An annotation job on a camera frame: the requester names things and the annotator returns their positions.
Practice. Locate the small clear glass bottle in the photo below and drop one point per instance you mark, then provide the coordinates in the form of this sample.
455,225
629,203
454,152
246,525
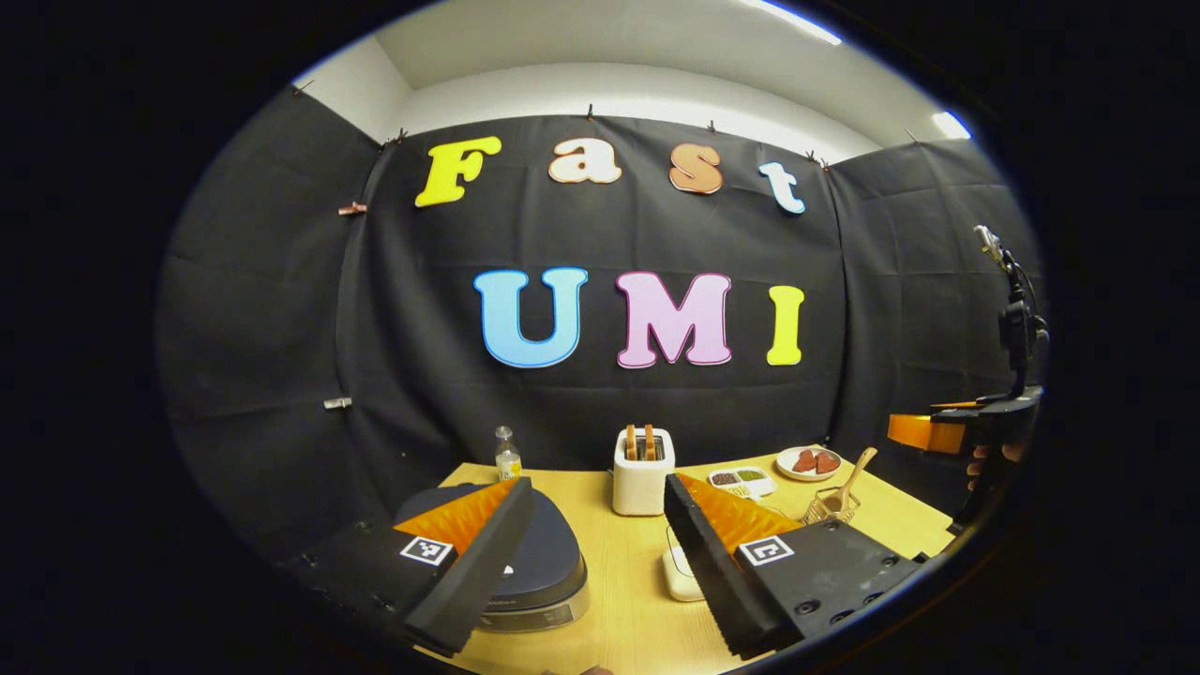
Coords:
508,459

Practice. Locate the silver cloth clip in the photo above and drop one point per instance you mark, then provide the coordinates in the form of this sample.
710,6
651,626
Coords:
337,403

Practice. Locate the white divided bean dish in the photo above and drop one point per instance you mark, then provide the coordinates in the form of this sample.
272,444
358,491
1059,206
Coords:
741,481

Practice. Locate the toasted bread slice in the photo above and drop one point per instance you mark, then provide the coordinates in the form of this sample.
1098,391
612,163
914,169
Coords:
649,442
631,442

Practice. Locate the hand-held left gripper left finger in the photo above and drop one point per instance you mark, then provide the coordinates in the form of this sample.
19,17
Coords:
483,562

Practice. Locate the white toaster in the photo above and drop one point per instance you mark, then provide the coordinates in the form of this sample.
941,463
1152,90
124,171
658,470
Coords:
642,487

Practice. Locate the white round plate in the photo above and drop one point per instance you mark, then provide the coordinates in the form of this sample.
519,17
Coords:
786,464

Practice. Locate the black backdrop cloth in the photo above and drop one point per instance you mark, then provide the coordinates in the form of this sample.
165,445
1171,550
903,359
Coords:
281,328

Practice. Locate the ceiling light strip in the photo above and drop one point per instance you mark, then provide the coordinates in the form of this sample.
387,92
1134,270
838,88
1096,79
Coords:
792,22
952,125

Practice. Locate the red meat slice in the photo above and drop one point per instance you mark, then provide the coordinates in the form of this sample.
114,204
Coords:
827,462
804,461

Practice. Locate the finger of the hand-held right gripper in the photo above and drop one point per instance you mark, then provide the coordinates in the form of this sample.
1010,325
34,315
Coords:
923,433

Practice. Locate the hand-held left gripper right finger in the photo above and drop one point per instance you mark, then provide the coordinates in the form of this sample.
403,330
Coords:
712,572

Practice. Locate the black rice cooker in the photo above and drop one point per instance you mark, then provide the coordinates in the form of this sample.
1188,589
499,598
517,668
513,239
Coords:
548,562

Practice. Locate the wooden spoon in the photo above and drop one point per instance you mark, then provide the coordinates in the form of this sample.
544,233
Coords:
848,483

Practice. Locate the copper cloth clip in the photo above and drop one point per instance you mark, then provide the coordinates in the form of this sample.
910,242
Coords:
352,208

